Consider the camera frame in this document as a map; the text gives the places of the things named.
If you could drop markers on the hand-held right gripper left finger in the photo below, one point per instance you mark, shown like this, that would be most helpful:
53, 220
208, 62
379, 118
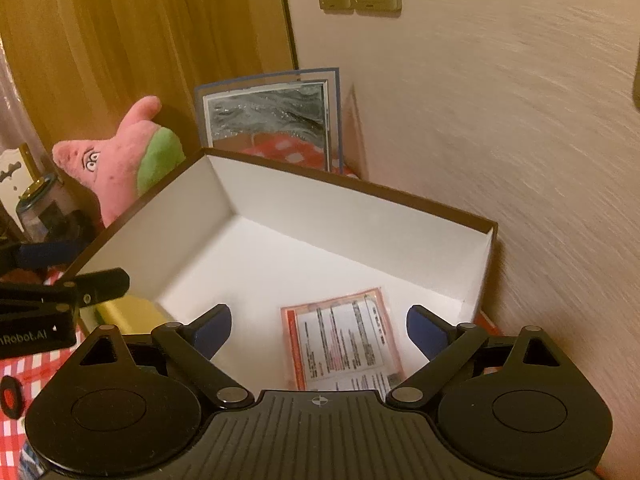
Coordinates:
216, 327

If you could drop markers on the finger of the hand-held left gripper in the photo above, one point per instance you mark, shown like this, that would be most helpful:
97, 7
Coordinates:
50, 254
95, 287

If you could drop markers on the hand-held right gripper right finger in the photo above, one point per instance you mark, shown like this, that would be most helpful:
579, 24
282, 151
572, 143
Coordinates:
424, 330

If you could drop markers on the brown cardboard box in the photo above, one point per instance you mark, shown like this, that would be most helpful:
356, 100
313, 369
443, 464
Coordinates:
260, 260

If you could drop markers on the orange labelled packet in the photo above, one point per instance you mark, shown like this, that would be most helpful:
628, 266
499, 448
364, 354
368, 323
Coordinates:
342, 345

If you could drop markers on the yellow object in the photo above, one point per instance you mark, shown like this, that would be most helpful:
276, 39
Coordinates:
127, 315

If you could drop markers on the glass jar with lid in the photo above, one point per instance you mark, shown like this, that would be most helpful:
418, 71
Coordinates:
37, 205

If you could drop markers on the white chair back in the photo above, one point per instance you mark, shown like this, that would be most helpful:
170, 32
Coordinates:
12, 180

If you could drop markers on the pink starfish plush toy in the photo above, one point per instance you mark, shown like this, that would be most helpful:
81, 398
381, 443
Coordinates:
117, 170

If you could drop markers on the red checkered tablecloth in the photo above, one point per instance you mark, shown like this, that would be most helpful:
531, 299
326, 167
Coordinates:
25, 440

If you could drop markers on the sheer curtain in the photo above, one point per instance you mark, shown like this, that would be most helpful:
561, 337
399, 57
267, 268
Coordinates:
15, 110

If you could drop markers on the framed picture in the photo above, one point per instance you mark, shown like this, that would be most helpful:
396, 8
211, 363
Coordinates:
270, 115

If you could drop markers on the wooden door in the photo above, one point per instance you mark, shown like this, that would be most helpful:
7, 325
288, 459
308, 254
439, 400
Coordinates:
150, 35

